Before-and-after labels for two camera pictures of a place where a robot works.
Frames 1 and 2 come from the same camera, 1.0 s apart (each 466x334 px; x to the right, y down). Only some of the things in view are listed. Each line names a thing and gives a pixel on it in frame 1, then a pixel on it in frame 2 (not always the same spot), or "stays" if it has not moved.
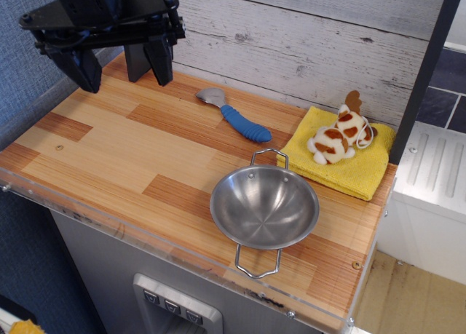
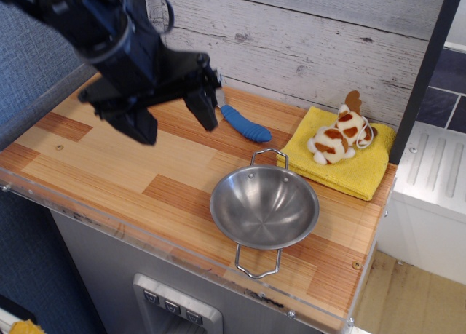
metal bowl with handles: [263, 208] stays
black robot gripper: [84, 17] -> [136, 70]
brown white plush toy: [350, 129] stays
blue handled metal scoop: [216, 97] stays
